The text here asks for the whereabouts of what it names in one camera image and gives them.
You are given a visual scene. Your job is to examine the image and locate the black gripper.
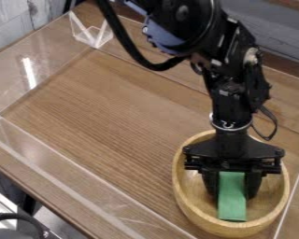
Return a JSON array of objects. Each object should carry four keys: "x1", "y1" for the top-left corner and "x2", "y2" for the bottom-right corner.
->
[{"x1": 181, "y1": 130, "x2": 284, "y2": 200}]

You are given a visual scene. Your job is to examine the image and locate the green rectangular block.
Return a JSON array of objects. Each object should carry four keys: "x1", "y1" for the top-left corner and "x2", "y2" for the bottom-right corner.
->
[{"x1": 218, "y1": 172, "x2": 247, "y2": 222}]

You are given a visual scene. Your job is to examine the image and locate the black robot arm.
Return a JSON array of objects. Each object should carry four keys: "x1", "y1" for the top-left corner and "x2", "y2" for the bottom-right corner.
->
[{"x1": 124, "y1": 0, "x2": 284, "y2": 198}]

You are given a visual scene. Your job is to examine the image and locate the brown wooden bowl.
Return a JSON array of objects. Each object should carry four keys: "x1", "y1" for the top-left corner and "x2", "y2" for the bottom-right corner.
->
[{"x1": 172, "y1": 131, "x2": 290, "y2": 239}]

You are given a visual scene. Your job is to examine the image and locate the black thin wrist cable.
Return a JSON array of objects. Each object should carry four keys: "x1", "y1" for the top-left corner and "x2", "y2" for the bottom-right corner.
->
[{"x1": 250, "y1": 105, "x2": 279, "y2": 142}]

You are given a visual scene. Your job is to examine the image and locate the clear acrylic tray wall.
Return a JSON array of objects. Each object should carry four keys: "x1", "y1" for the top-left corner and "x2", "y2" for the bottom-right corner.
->
[{"x1": 0, "y1": 10, "x2": 299, "y2": 239}]

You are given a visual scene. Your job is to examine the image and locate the clear acrylic corner bracket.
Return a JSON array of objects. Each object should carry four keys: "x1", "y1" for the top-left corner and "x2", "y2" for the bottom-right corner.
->
[{"x1": 68, "y1": 11, "x2": 113, "y2": 49}]

